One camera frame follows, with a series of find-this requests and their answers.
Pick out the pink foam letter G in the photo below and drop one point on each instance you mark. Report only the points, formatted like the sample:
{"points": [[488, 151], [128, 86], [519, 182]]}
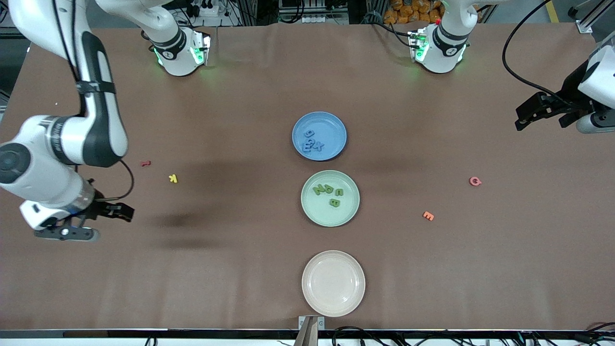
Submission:
{"points": [[471, 181]]}

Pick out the grey metal bracket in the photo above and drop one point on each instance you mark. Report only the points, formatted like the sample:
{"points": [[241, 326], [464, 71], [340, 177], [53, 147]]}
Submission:
{"points": [[312, 324]]}

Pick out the white power strip with plugs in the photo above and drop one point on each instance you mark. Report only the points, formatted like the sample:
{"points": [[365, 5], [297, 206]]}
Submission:
{"points": [[209, 8]]}

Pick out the blue foam letter E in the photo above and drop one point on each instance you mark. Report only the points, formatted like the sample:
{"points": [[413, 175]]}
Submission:
{"points": [[304, 148]]}

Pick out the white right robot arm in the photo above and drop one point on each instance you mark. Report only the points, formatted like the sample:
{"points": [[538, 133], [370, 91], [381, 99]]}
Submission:
{"points": [[62, 139]]}

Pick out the aluminium frame profile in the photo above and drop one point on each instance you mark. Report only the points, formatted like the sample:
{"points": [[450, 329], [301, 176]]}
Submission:
{"points": [[586, 21]]}

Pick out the orange mesh bag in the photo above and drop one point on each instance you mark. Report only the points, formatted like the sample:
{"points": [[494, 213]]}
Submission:
{"points": [[399, 12]]}

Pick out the green foam letter B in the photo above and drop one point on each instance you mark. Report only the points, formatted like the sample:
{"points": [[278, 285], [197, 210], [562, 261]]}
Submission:
{"points": [[332, 203]]}

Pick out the brown table cover sheet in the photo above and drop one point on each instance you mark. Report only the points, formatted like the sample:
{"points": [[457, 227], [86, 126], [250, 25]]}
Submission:
{"points": [[240, 264]]}

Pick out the orange foam letter E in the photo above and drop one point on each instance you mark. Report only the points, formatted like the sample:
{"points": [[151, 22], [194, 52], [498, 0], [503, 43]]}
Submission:
{"points": [[427, 216]]}

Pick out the green round plate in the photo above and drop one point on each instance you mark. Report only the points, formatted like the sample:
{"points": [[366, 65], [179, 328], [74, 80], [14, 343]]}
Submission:
{"points": [[317, 211]]}

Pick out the blue round plate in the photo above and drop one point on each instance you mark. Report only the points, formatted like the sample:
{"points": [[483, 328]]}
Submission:
{"points": [[331, 127]]}

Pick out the green foam letter N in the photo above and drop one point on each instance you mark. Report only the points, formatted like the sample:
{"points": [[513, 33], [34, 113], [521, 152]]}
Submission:
{"points": [[317, 190]]}

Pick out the blue foam letter X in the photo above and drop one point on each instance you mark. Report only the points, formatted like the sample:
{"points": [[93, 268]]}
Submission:
{"points": [[318, 146]]}

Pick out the beige round plate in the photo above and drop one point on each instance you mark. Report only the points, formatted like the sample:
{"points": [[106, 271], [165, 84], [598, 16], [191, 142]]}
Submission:
{"points": [[333, 283]]}

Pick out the long white power strip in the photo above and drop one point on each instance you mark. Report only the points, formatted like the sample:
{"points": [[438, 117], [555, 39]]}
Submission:
{"points": [[312, 19]]}

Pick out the green foam letter P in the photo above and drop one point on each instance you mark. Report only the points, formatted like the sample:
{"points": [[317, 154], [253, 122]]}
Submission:
{"points": [[329, 189]]}

